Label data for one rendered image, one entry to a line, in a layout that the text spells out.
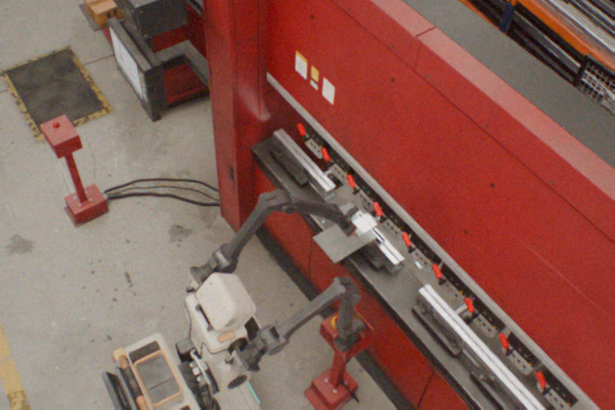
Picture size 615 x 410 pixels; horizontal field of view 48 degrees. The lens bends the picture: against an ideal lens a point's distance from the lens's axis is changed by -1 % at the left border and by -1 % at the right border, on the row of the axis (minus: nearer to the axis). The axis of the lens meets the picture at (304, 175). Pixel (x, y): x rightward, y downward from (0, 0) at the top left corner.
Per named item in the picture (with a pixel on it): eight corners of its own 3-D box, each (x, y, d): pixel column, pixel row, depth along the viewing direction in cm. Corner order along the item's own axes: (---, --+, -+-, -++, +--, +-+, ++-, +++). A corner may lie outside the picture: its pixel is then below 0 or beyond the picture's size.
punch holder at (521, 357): (499, 349, 292) (510, 331, 279) (513, 338, 295) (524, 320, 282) (525, 376, 284) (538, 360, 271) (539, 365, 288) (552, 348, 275)
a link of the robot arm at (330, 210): (268, 196, 298) (280, 214, 293) (276, 187, 297) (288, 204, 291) (329, 210, 331) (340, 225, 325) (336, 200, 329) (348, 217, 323)
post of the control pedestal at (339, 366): (329, 381, 390) (336, 338, 348) (336, 375, 392) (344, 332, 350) (335, 388, 387) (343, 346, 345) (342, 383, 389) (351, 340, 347)
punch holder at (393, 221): (378, 221, 331) (383, 199, 318) (392, 212, 334) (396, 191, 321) (398, 242, 323) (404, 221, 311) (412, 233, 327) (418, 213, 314)
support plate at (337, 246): (312, 238, 345) (312, 237, 344) (353, 214, 356) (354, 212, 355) (334, 264, 336) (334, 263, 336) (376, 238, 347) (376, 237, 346)
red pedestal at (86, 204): (63, 208, 471) (31, 124, 407) (97, 191, 481) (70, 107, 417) (75, 228, 461) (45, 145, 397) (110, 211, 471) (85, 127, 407)
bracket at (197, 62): (151, 63, 398) (150, 54, 393) (188, 48, 408) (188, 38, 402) (187, 105, 379) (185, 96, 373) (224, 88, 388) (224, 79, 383)
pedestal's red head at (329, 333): (318, 333, 349) (321, 317, 335) (343, 316, 355) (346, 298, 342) (344, 363, 339) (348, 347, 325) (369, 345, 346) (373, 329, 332)
